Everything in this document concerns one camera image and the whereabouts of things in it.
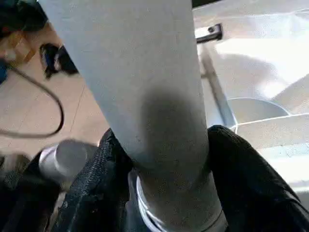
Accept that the black work mat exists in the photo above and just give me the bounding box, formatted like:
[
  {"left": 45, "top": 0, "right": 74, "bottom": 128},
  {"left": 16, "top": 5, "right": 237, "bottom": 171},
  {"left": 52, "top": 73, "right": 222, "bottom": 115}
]
[{"left": 0, "top": 154, "right": 63, "bottom": 232}]

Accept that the white plastic table top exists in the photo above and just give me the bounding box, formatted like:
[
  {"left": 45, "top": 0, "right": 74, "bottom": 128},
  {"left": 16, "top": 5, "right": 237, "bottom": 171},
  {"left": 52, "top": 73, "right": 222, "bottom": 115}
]
[{"left": 135, "top": 0, "right": 309, "bottom": 232}]

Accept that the white plastic table leg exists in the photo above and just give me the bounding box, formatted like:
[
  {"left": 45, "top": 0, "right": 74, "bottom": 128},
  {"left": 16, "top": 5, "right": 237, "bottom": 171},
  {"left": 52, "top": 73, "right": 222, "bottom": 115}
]
[{"left": 38, "top": 0, "right": 229, "bottom": 232}]

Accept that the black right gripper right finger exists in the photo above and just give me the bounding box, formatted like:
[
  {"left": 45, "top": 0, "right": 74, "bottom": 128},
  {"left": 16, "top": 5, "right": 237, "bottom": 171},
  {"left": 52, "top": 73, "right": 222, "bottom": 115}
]
[{"left": 207, "top": 125, "right": 309, "bottom": 232}]

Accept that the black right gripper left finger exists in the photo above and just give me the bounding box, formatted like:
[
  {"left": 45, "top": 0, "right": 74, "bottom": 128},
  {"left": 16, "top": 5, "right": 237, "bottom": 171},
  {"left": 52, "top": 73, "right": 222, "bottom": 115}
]
[{"left": 52, "top": 128, "right": 136, "bottom": 232}]

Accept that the black left robot foot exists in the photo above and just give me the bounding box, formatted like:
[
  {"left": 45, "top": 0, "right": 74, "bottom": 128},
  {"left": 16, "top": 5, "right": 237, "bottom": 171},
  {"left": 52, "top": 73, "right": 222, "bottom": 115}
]
[{"left": 39, "top": 43, "right": 79, "bottom": 78}]

